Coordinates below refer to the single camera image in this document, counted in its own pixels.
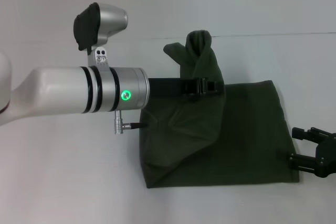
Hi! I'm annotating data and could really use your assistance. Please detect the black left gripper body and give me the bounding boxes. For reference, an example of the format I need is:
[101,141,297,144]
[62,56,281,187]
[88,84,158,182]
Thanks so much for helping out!
[148,77,202,98]

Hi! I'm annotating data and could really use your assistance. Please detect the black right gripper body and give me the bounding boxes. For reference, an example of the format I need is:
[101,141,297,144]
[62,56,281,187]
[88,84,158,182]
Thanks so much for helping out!
[314,135,336,179]

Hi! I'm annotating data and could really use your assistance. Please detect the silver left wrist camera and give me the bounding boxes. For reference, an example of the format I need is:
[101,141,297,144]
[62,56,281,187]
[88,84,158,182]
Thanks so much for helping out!
[73,2,129,74]

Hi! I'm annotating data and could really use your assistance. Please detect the dark green t-shirt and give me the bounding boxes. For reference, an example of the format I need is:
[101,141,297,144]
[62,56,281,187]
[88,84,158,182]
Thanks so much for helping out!
[139,29,300,190]

